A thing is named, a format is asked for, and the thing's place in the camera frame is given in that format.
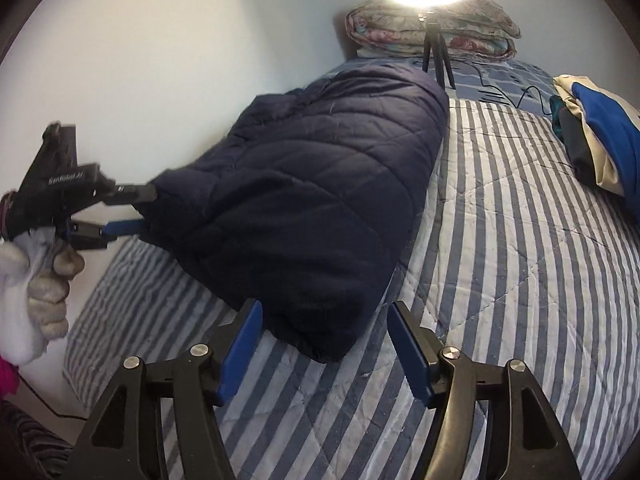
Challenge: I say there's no blue garment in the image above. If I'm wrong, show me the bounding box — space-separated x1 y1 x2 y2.
571 82 640 191

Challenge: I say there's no black ring light cable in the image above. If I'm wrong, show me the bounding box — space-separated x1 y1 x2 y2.
470 62 557 117

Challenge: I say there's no person's left hand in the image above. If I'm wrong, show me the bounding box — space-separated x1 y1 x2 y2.
0 227 86 367

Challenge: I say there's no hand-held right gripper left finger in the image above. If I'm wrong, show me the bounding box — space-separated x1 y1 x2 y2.
60 299 264 480

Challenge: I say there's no folded floral quilt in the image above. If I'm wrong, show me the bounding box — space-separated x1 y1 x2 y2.
345 0 522 60

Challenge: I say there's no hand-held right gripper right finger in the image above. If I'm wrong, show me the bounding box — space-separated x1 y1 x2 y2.
387 301 583 480

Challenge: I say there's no dark grey garment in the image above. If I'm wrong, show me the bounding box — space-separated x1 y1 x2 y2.
550 95 603 184

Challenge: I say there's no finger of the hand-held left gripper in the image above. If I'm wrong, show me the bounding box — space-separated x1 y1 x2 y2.
67 218 148 252
104 182 159 207

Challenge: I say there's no blue and cream clothing pile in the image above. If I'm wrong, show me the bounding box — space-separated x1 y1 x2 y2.
552 75 640 197

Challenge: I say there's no navy puffer jacket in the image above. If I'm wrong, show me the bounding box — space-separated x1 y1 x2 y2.
135 64 450 363

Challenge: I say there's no blue checked bedsheet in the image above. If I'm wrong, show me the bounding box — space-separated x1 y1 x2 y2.
320 55 558 111

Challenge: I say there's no blue striped bedsheet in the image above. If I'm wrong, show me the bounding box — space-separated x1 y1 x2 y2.
62 97 640 480

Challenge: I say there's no black floor cable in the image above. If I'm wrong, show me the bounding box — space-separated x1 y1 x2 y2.
20 370 93 420

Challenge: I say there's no dark striped cloth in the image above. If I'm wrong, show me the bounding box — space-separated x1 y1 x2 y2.
0 400 76 480

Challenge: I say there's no black tripod stand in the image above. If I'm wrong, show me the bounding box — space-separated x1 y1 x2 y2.
421 10 456 90

